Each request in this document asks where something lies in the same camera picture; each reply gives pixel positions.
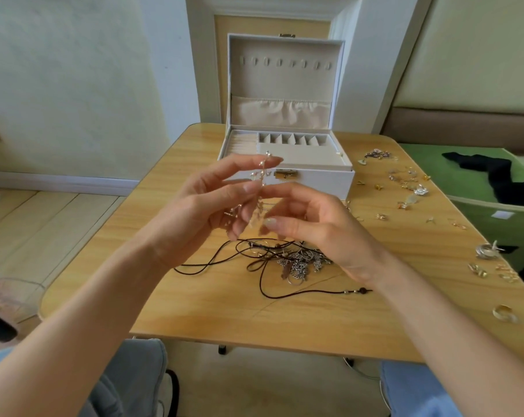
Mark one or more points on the person's left forearm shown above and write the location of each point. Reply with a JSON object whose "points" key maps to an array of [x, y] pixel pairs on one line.
{"points": [[80, 343]]}

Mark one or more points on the white jewelry box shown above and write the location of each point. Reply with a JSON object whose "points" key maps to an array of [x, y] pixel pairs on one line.
{"points": [[284, 78]]}

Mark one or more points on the person's right hand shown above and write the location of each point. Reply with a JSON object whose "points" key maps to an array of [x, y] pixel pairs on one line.
{"points": [[331, 230]]}

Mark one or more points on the beige padded wall panel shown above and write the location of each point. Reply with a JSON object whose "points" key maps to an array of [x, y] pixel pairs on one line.
{"points": [[475, 60]]}

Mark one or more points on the small earrings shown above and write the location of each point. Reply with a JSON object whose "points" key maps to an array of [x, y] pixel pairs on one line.
{"points": [[377, 154]]}

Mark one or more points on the person's right forearm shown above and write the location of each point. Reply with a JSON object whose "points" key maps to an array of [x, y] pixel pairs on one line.
{"points": [[462, 343]]}

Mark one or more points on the black cloth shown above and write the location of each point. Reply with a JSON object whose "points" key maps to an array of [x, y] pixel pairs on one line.
{"points": [[505, 182]]}

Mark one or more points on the person's left hand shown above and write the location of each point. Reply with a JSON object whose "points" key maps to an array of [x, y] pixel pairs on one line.
{"points": [[197, 217]]}

